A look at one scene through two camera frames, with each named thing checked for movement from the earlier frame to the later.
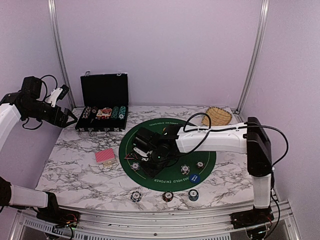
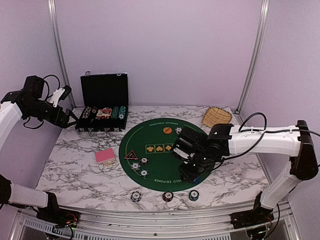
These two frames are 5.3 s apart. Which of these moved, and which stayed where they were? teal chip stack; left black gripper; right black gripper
Moved: right black gripper
Stayed: left black gripper; teal chip stack
